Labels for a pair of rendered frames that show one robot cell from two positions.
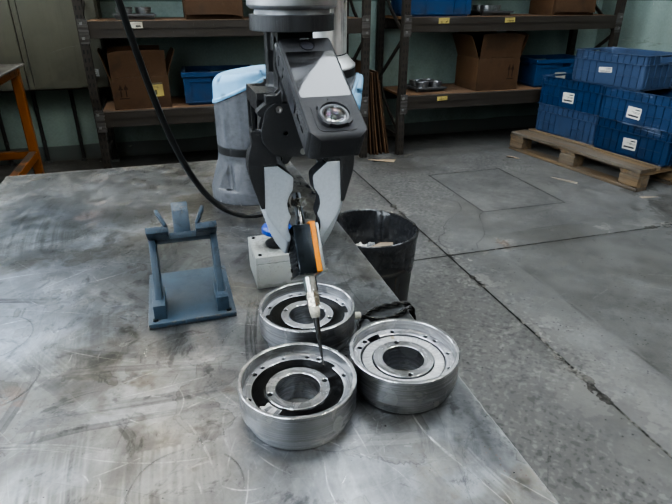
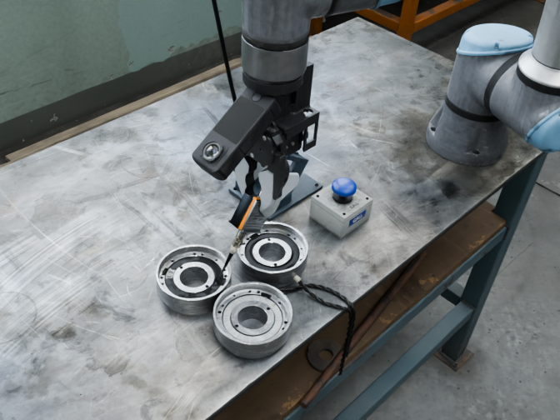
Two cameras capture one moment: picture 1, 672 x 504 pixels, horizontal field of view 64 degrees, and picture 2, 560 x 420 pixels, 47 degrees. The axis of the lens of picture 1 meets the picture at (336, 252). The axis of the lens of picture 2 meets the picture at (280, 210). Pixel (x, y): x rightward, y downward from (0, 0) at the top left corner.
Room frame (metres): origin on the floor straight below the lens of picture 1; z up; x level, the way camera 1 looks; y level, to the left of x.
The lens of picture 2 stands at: (0.17, -0.54, 1.51)
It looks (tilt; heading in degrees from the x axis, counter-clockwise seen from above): 42 degrees down; 59
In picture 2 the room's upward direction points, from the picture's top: 4 degrees clockwise
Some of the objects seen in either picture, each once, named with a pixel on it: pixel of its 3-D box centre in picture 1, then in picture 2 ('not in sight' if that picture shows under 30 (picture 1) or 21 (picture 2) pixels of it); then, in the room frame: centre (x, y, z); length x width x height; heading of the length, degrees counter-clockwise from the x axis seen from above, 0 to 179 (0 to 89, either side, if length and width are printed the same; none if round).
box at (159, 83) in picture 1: (140, 76); not in sight; (3.87, 1.35, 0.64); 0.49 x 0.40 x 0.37; 112
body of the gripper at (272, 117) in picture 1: (291, 86); (275, 111); (0.50, 0.04, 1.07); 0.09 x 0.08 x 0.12; 17
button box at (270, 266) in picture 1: (277, 255); (343, 205); (0.66, 0.08, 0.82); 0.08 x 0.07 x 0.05; 17
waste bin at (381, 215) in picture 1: (367, 281); not in sight; (1.70, -0.11, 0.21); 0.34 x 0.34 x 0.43
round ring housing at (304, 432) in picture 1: (298, 394); (194, 281); (0.38, 0.03, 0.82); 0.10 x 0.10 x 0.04
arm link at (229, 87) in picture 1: (250, 104); (492, 66); (0.99, 0.15, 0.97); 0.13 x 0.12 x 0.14; 89
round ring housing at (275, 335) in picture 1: (307, 320); (272, 256); (0.50, 0.03, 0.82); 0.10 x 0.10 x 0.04
